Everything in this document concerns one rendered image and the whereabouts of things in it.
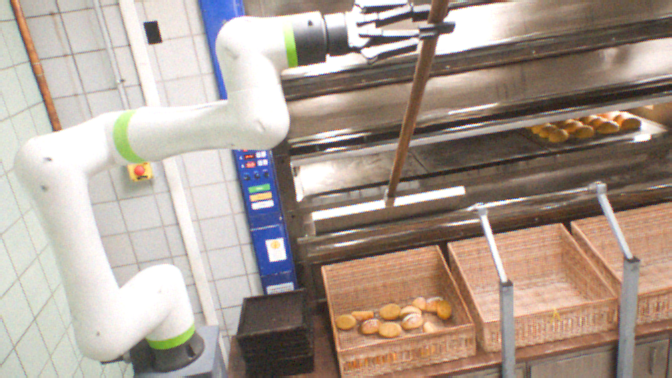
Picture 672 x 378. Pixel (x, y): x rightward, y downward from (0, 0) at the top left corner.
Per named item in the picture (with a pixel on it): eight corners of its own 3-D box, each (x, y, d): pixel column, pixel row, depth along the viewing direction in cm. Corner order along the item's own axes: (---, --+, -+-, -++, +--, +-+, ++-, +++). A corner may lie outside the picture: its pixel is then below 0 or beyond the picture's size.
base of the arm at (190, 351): (98, 385, 137) (91, 366, 135) (114, 349, 151) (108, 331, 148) (202, 365, 138) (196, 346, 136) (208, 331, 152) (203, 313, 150)
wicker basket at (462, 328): (328, 315, 260) (319, 265, 250) (442, 293, 263) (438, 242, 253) (341, 384, 214) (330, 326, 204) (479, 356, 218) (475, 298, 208)
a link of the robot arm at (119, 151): (83, 176, 123) (62, 124, 119) (127, 157, 133) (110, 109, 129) (135, 172, 113) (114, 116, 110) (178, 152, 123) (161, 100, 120)
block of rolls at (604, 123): (502, 116, 316) (501, 107, 315) (580, 103, 319) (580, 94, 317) (552, 144, 260) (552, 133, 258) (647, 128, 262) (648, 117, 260)
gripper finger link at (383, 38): (358, 27, 97) (358, 33, 97) (420, 27, 97) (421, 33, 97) (357, 40, 101) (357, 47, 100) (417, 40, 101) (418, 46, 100)
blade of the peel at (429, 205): (465, 193, 195) (462, 186, 196) (313, 220, 191) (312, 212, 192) (446, 223, 228) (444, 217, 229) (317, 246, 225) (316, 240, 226)
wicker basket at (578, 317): (449, 292, 263) (444, 241, 253) (561, 272, 266) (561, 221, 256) (484, 355, 218) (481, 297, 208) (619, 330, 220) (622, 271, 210)
